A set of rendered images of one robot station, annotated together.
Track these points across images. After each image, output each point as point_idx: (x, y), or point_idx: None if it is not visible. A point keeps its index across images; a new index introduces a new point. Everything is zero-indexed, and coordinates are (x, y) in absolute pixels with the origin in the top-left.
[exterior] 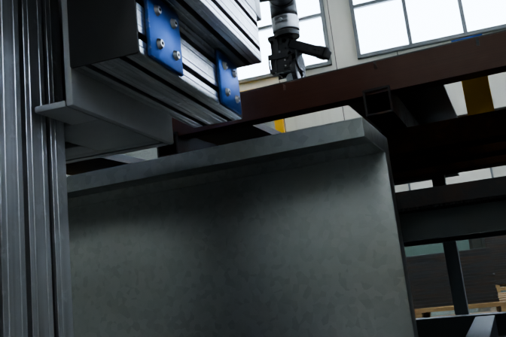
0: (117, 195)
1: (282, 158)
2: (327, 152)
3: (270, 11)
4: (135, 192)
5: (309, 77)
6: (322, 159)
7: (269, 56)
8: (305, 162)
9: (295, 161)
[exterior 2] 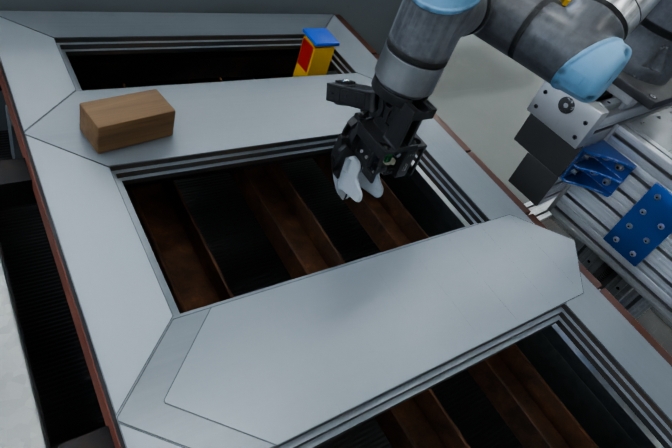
0: (568, 355)
1: (448, 206)
2: (423, 180)
3: (454, 48)
4: (551, 334)
5: (456, 135)
6: (424, 187)
7: (424, 144)
8: (433, 197)
9: (439, 201)
